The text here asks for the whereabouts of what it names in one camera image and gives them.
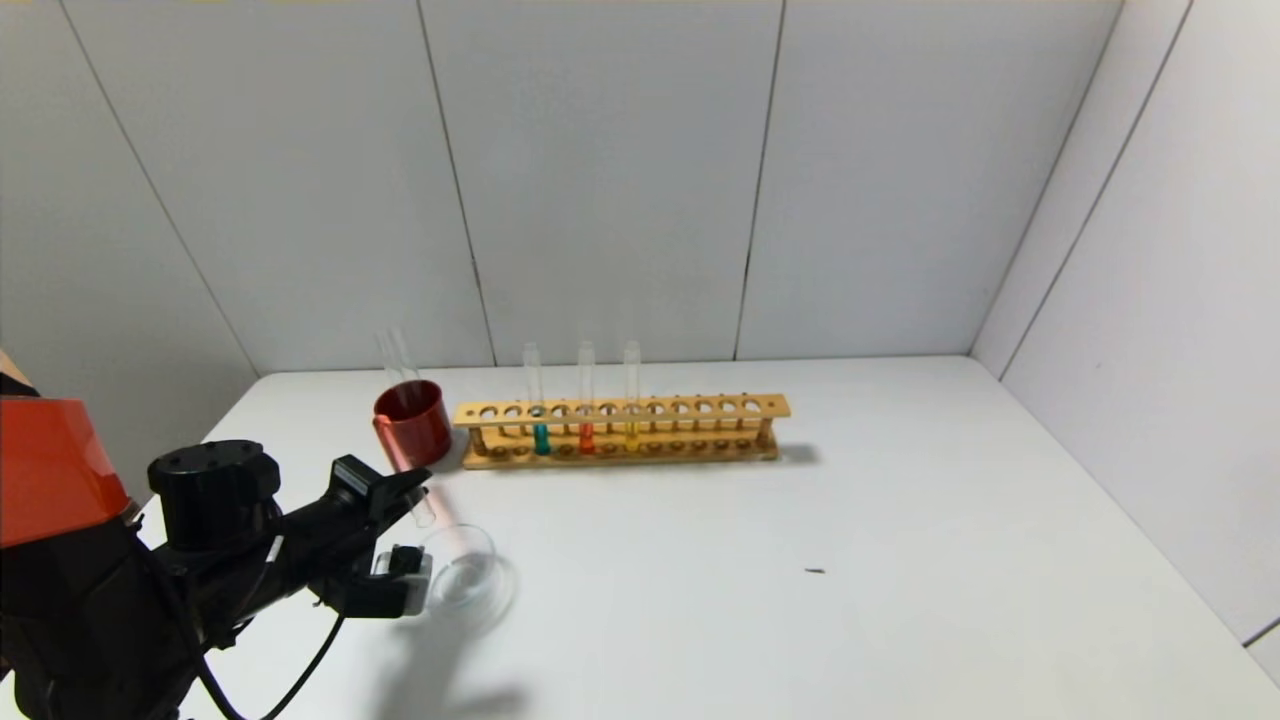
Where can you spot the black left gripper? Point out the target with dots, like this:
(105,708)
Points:
(358,482)

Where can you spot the test tube blue pigment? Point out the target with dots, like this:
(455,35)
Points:
(541,440)

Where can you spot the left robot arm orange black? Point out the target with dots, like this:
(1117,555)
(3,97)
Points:
(80,620)

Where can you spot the empty glass test tube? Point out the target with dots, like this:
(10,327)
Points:
(398,360)

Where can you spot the test tube red pigment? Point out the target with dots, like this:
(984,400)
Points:
(587,438)

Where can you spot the wooden test tube rack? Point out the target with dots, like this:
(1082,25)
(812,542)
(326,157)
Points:
(620,410)

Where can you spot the test tube yellow pigment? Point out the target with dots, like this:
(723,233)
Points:
(632,435)

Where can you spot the dark red cup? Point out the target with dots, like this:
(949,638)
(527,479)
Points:
(415,425)

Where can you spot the clear glass dish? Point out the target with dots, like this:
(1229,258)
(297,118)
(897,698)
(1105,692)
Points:
(475,585)

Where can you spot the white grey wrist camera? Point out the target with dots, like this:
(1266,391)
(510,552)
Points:
(405,580)

